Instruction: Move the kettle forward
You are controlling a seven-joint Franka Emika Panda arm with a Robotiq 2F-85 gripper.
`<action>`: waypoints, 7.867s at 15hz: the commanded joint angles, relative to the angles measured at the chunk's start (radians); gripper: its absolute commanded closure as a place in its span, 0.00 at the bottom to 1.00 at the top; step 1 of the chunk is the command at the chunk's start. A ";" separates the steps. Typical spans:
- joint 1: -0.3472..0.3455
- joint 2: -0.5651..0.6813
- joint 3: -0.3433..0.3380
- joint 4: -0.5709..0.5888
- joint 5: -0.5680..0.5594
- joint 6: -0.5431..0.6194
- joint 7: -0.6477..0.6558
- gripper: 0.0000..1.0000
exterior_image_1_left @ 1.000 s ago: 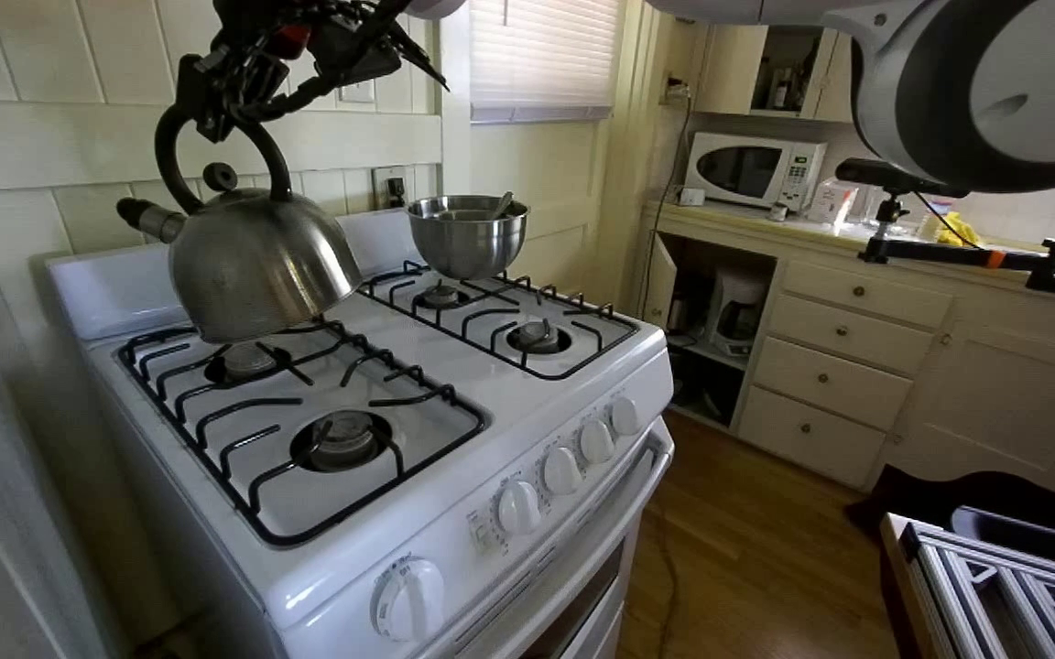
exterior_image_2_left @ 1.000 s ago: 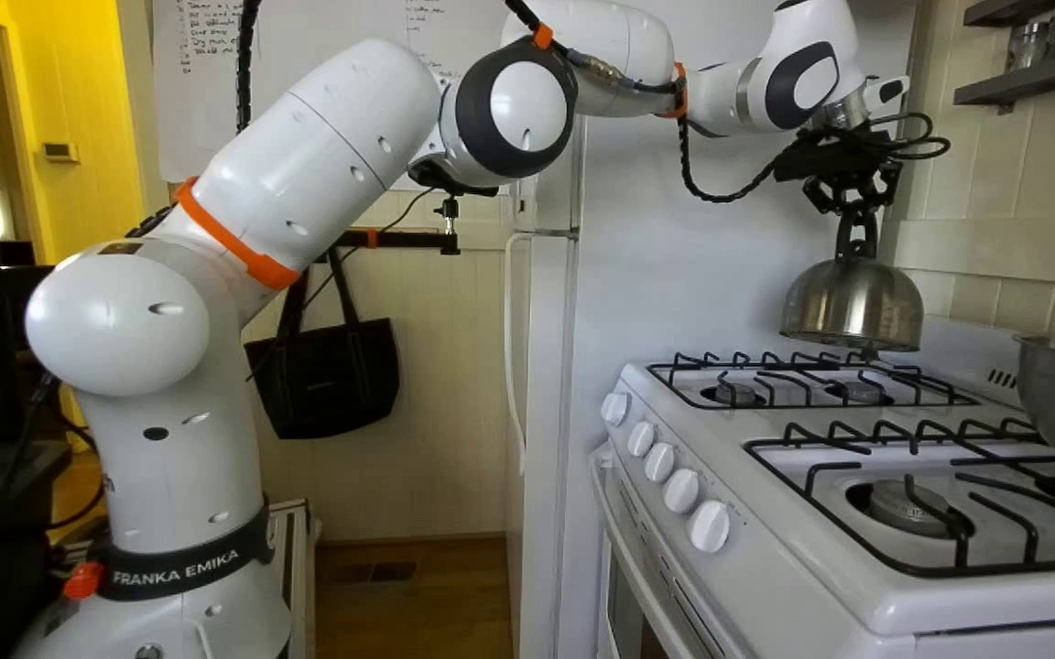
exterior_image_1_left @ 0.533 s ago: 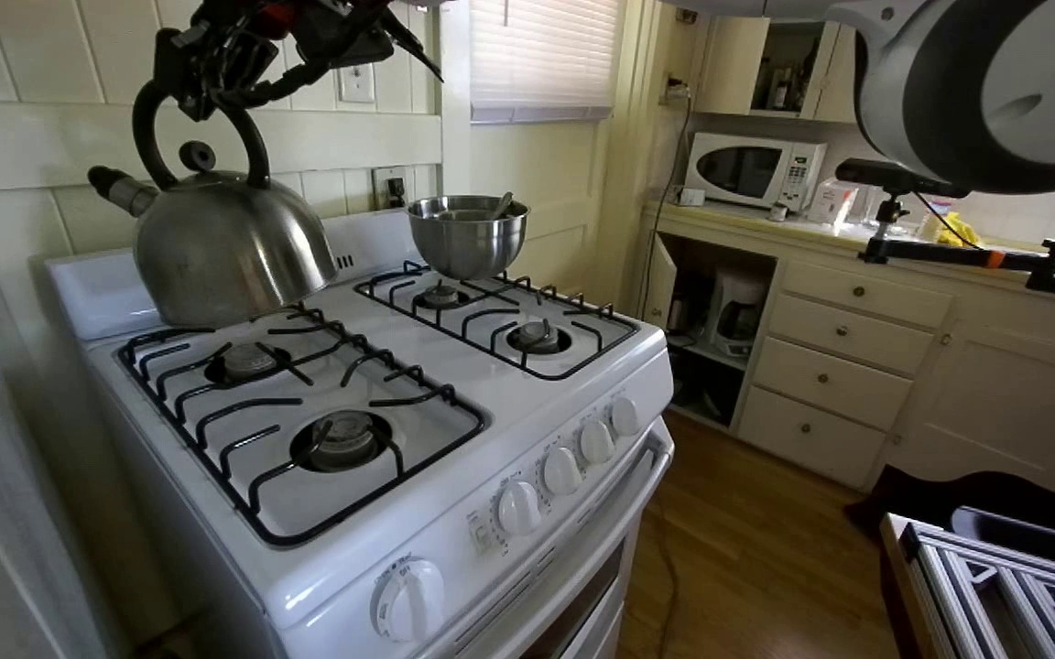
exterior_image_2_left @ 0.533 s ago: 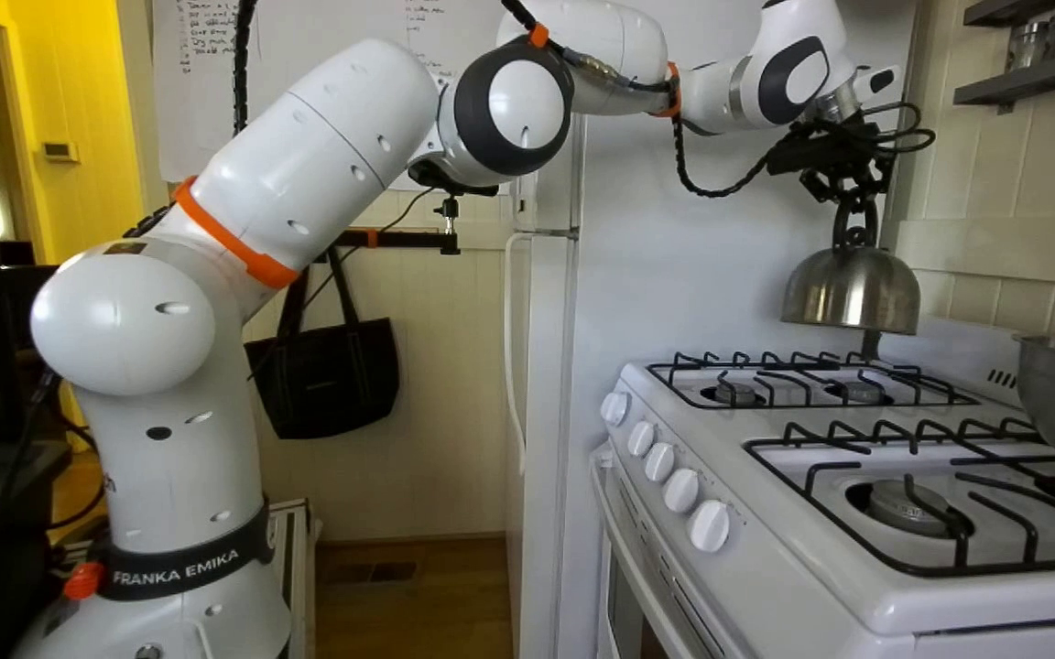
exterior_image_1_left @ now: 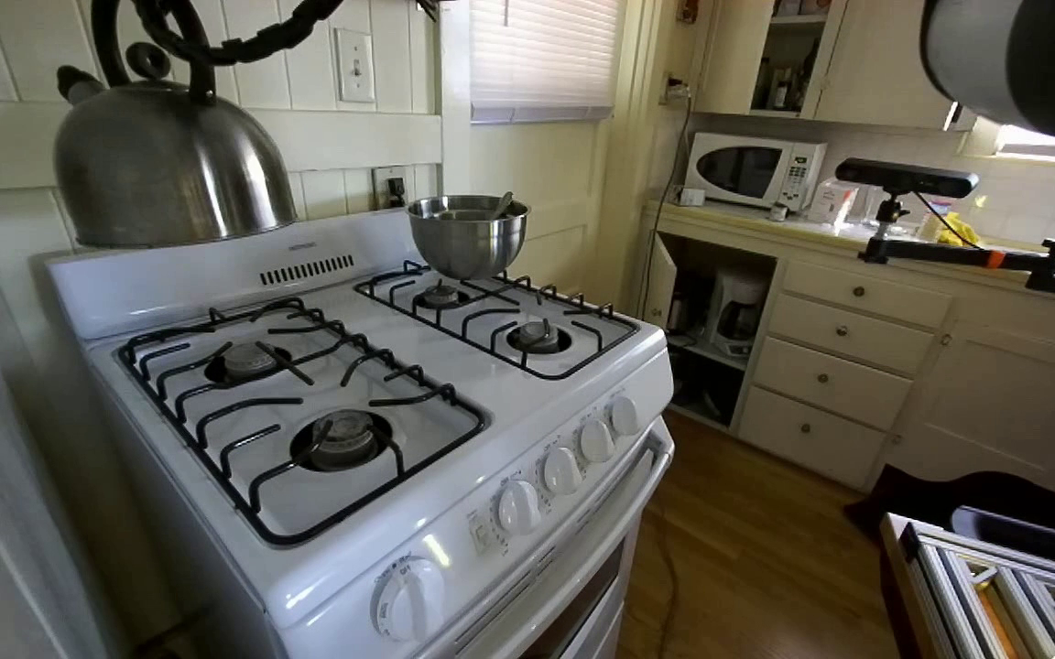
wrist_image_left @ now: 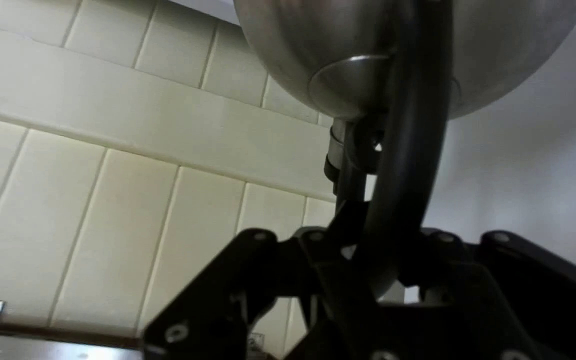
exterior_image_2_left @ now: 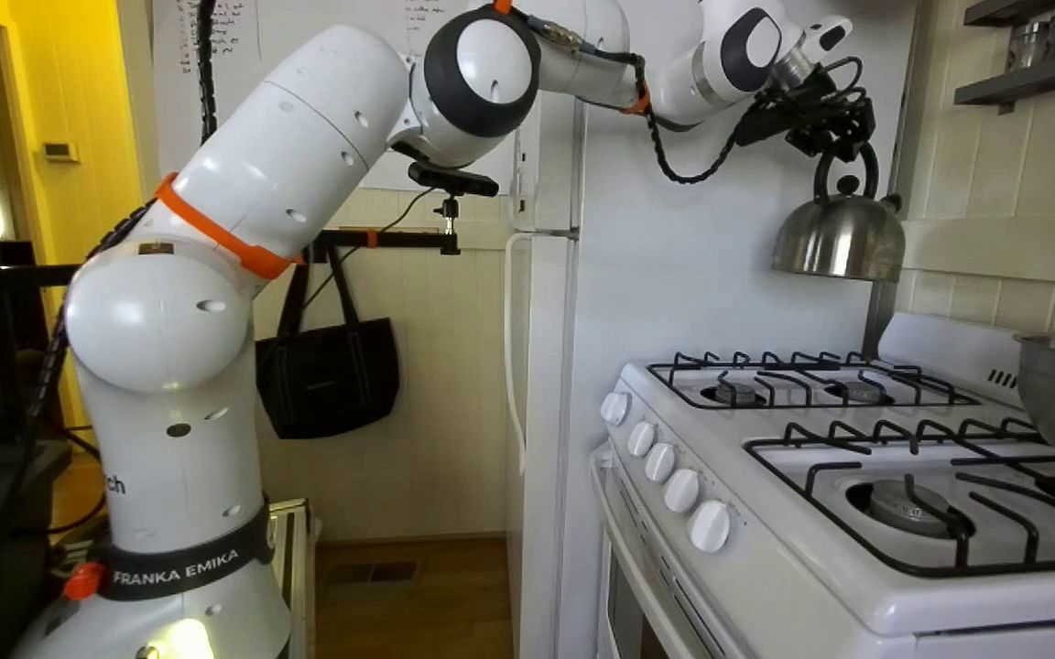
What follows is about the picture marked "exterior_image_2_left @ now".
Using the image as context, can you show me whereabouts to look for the black stove grate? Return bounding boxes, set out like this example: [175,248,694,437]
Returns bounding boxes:
[740,415,1055,580]
[643,347,980,415]

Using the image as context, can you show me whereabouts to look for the black tote bag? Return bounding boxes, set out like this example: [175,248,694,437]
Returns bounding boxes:
[252,248,404,444]

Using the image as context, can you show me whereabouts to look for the white stove knob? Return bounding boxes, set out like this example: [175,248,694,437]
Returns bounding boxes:
[598,389,632,430]
[658,466,703,518]
[686,497,735,556]
[621,417,658,462]
[641,440,681,487]

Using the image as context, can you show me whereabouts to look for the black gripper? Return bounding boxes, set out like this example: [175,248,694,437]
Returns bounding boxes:
[779,71,881,169]

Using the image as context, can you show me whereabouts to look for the white gas stove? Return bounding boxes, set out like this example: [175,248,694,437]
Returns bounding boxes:
[587,309,1055,659]

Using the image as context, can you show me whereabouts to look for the black mounting bar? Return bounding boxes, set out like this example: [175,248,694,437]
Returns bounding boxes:
[291,214,466,268]

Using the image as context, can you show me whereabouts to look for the stainless steel kettle black handle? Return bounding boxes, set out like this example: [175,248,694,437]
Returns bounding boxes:
[774,145,908,286]

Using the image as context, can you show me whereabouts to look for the white metal frame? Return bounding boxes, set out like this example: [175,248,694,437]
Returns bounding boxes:
[263,495,323,659]

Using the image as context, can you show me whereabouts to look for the white refrigerator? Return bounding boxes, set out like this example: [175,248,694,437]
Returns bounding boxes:
[503,0,921,659]

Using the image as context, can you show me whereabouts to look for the dark wall shelf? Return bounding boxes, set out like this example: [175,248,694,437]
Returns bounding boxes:
[948,0,1055,113]

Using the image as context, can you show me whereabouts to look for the white oven door handle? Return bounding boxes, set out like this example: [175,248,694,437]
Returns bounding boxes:
[591,444,733,659]

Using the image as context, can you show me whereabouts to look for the black camera on mount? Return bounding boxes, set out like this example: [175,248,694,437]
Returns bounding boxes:
[405,159,503,201]

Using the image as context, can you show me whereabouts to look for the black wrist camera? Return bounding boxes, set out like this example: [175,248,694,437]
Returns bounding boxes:
[735,98,801,156]

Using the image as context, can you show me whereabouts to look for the round gas stove burner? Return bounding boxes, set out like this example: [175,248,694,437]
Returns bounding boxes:
[848,473,961,544]
[694,379,744,408]

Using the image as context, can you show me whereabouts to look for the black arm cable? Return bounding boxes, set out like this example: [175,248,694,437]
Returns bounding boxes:
[638,51,878,191]

